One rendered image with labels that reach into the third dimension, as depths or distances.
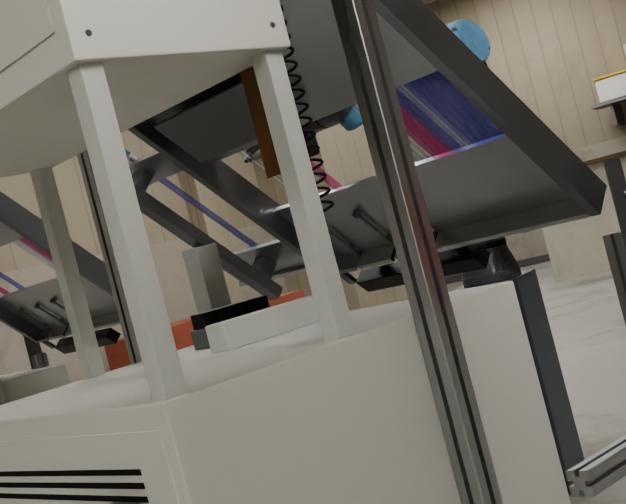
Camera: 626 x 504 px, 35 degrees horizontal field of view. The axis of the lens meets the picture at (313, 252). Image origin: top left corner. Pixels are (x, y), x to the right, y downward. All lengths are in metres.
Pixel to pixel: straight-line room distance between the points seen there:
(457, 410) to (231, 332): 0.41
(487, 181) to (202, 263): 0.77
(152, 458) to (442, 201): 0.94
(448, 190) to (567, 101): 9.28
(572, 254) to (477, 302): 6.95
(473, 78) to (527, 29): 9.71
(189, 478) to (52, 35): 0.51
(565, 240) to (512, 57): 3.40
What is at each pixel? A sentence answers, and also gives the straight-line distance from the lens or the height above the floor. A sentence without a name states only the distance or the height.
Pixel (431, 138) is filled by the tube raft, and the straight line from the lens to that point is 1.77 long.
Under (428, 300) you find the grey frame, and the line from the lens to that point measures 1.34.
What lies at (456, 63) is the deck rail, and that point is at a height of 0.96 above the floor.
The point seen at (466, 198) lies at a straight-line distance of 1.88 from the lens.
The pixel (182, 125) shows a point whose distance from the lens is 1.90.
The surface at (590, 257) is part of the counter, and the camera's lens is 8.38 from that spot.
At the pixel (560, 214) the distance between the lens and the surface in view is 1.81.
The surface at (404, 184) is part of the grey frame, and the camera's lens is 1.34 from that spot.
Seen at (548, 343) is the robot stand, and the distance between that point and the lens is 2.65.
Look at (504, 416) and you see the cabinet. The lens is 1.49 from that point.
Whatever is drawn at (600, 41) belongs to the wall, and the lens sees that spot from 11.09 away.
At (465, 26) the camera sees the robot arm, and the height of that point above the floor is 1.16.
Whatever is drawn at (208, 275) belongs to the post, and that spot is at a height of 0.75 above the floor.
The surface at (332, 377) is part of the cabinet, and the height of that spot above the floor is 0.58.
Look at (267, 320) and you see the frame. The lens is 1.63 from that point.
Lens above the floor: 0.74
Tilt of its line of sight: level
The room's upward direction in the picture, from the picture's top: 15 degrees counter-clockwise
